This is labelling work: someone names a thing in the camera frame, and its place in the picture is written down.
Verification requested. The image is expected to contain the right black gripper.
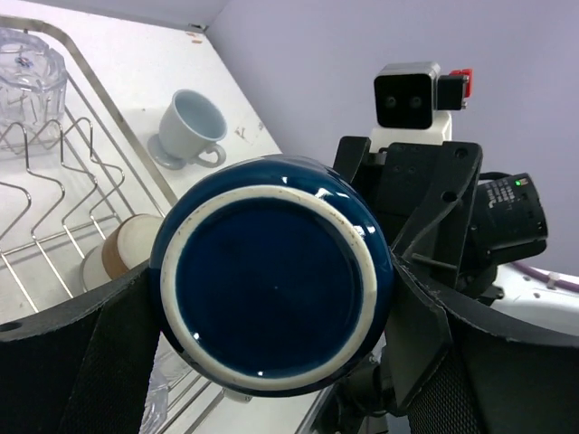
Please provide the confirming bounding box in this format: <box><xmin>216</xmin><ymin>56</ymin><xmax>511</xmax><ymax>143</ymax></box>
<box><xmin>333</xmin><ymin>136</ymin><xmax>483</xmax><ymax>410</ymax></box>

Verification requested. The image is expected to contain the beige brown cup front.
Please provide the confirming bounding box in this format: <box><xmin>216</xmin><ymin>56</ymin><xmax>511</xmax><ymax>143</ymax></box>
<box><xmin>80</xmin><ymin>214</ymin><xmax>163</xmax><ymax>291</ymax></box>

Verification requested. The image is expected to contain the light grey footed cup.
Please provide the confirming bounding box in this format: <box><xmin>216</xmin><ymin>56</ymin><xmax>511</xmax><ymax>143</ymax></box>
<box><xmin>147</xmin><ymin>90</ymin><xmax>227</xmax><ymax>170</ymax></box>

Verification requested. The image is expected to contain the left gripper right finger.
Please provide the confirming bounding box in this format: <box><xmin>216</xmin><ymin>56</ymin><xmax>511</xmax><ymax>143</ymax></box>
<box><xmin>399</xmin><ymin>280</ymin><xmax>578</xmax><ymax>433</ymax></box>

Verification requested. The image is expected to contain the clear glass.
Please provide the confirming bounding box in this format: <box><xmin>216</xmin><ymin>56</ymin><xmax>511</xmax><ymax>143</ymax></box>
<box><xmin>1</xmin><ymin>28</ymin><xmax>68</xmax><ymax>155</ymax></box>
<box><xmin>139</xmin><ymin>349</ymin><xmax>191</xmax><ymax>434</ymax></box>

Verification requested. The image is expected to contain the metal wire dish rack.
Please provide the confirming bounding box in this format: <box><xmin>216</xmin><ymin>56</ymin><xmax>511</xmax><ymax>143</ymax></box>
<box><xmin>1</xmin><ymin>15</ymin><xmax>227</xmax><ymax>433</ymax></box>

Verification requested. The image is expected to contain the dark blue ceramic mug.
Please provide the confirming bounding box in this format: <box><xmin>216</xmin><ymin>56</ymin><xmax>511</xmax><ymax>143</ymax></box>
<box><xmin>149</xmin><ymin>155</ymin><xmax>394</xmax><ymax>397</ymax></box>

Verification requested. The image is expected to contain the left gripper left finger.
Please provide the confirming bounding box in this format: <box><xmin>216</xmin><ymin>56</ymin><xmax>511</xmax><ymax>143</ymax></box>
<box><xmin>1</xmin><ymin>264</ymin><xmax>159</xmax><ymax>433</ymax></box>

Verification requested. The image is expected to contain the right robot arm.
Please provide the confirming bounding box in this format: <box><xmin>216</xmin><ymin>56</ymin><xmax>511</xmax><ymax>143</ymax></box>
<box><xmin>333</xmin><ymin>137</ymin><xmax>578</xmax><ymax>414</ymax></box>

